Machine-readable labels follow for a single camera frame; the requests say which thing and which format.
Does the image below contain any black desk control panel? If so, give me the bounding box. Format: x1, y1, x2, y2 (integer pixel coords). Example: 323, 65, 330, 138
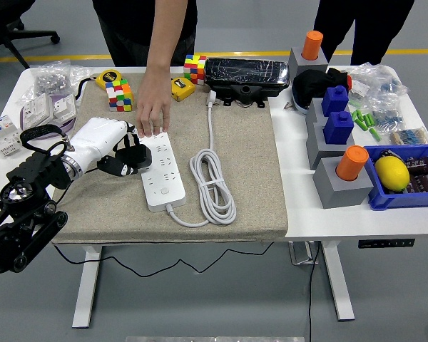
357, 237, 416, 249

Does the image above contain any white wall switch panel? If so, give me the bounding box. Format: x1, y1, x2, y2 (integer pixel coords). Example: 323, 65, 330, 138
22, 93, 56, 130

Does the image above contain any clear bag of parts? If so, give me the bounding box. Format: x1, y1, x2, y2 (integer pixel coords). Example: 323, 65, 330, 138
347, 63, 413, 108

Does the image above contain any black cloth bundle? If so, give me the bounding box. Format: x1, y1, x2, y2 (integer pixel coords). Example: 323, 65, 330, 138
292, 67, 352, 103

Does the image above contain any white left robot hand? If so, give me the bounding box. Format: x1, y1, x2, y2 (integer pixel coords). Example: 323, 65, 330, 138
69, 117, 154, 178

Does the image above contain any white table leg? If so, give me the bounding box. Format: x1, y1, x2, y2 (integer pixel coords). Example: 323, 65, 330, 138
320, 241, 356, 321
71, 244, 103, 329

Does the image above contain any scrambled colourful puzzle cube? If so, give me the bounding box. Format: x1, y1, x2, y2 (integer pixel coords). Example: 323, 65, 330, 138
183, 54, 208, 86
105, 78, 135, 113

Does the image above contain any yellow lemon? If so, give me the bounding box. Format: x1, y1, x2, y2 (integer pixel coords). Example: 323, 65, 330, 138
374, 156, 411, 190

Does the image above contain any black film-wrapped device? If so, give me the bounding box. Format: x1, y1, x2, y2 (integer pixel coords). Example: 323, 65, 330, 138
203, 56, 290, 108

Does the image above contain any black plug adapter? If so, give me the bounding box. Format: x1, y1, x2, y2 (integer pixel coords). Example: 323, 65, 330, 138
114, 144, 154, 175

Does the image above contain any blue plastic bin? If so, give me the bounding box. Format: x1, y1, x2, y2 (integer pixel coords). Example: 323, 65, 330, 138
363, 143, 428, 212

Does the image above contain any squarish yellow tape measure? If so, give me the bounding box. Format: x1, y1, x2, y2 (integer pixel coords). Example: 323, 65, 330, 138
170, 77, 196, 103

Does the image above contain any small white bagged box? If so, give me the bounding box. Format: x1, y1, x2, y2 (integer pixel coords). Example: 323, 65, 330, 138
349, 80, 370, 99

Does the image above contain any bag of striped resistors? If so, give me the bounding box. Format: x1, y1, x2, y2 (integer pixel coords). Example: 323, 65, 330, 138
388, 126, 428, 146

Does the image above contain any blue peg block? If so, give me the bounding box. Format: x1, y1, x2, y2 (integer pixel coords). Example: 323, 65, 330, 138
322, 110, 355, 145
320, 85, 350, 117

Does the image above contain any black office chair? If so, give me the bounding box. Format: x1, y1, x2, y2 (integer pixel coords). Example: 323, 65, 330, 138
0, 0, 61, 71

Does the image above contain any silver under-table bracket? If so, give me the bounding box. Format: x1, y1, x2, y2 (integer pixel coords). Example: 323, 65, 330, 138
287, 241, 320, 266

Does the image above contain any white blue rimmed object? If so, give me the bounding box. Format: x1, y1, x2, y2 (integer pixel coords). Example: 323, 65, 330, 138
292, 93, 311, 115

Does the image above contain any white power strip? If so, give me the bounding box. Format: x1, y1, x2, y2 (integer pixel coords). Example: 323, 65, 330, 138
137, 132, 187, 214

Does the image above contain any black cord strap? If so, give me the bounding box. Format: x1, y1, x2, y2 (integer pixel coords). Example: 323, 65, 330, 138
73, 75, 97, 105

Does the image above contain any white circuit breaker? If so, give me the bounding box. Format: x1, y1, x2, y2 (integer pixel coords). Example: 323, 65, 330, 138
0, 115, 28, 157

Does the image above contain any white power strip cord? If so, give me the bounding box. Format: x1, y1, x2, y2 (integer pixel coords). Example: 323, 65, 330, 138
167, 88, 238, 228

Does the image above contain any orange cylinder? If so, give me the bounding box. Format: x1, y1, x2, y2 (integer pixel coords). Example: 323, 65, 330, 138
335, 145, 370, 182
302, 30, 325, 61

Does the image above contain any grey-brown mat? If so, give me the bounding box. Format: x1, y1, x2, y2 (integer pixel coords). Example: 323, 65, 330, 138
51, 73, 289, 244

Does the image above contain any bag of blue components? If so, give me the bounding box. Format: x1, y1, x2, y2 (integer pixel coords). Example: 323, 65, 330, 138
370, 103, 406, 131

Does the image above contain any brown capacitor pile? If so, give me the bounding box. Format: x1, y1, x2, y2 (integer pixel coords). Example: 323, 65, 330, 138
402, 156, 428, 195

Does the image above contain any person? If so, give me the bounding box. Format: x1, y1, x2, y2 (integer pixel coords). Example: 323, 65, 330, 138
91, 0, 197, 68

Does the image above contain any purple plastic tray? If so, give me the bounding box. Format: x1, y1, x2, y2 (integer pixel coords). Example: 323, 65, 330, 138
19, 94, 78, 135

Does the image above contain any grey block with hole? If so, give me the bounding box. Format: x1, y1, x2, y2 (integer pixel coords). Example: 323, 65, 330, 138
312, 156, 375, 209
288, 46, 329, 78
305, 123, 356, 170
305, 98, 329, 125

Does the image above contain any round yellow tape measure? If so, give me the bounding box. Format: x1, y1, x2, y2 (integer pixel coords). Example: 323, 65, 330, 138
94, 69, 124, 90

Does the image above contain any empty clear plastic bag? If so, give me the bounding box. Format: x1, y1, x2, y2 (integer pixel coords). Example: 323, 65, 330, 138
69, 66, 93, 88

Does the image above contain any thin black plug cord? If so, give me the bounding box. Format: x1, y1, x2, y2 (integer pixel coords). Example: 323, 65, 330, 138
51, 167, 275, 278

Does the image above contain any person's hand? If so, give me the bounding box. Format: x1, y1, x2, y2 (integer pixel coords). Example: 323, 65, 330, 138
135, 67, 172, 138

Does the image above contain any white wall socket panel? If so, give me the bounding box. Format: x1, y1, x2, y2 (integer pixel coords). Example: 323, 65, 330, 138
51, 94, 76, 124

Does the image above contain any clear bag of screws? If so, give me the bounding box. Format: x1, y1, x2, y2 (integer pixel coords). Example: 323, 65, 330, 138
28, 58, 74, 97

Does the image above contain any black floor cable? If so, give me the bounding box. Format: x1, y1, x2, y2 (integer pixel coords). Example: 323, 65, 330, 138
306, 242, 324, 342

